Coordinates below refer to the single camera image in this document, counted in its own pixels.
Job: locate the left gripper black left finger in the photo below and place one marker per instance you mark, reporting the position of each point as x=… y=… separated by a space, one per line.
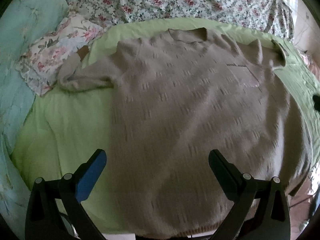
x=54 y=209

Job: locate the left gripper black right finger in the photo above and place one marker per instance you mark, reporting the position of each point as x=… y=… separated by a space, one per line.
x=260 y=209

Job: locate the beige knitted sweater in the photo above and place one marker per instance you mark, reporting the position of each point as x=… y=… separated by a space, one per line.
x=176 y=97

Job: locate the light green bed sheet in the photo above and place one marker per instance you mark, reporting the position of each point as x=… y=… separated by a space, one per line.
x=64 y=128

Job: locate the large-flower patterned pillow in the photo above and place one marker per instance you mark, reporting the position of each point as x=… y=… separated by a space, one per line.
x=40 y=64

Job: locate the teal floral blanket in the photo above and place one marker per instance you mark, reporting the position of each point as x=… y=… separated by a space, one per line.
x=22 y=23

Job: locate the small-flower patterned quilt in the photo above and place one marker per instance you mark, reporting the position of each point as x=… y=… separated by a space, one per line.
x=269 y=16

